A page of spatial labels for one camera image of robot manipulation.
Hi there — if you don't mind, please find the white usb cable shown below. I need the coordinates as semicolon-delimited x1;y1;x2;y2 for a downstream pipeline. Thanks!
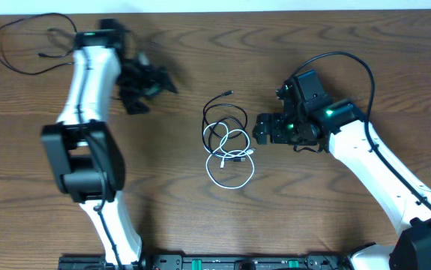
202;121;256;190

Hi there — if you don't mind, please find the black usb cable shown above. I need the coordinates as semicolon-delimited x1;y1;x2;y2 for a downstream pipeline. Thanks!
201;89;249;163

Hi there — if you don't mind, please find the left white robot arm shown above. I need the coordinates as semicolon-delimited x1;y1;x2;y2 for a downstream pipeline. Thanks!
41;19;177;269

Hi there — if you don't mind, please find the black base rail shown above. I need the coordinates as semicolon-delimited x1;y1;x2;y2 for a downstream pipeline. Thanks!
58;251;355;270

